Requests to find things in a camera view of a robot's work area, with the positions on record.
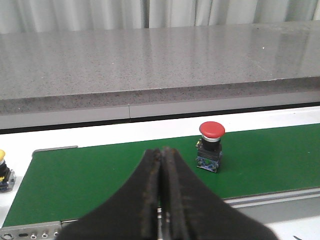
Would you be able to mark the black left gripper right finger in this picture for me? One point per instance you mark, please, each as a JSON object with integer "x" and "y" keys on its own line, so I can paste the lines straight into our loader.
{"x": 193, "y": 212}

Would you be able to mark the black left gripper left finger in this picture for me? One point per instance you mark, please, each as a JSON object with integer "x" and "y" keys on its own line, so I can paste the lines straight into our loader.
{"x": 130, "y": 213}

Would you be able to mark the red mushroom push button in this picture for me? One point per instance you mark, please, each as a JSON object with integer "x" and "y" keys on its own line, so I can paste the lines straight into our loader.
{"x": 209, "y": 147}

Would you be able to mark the green conveyor belt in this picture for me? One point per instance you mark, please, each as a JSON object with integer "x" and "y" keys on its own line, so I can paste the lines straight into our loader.
{"x": 66, "y": 184}

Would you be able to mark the metal conveyor end plate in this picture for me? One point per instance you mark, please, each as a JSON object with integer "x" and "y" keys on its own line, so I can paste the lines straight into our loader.
{"x": 37, "y": 231}

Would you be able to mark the yellow mushroom push button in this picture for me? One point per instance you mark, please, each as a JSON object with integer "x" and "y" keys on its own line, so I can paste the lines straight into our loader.
{"x": 7, "y": 175}

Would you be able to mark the grey stone counter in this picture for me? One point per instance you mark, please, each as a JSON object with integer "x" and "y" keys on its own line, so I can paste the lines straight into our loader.
{"x": 71, "y": 70}

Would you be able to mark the grey white curtain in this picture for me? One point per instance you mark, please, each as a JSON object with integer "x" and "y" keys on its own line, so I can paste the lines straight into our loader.
{"x": 35, "y": 16}

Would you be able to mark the aluminium conveyor side rail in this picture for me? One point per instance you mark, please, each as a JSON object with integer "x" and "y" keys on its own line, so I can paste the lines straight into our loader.
{"x": 281, "y": 206}

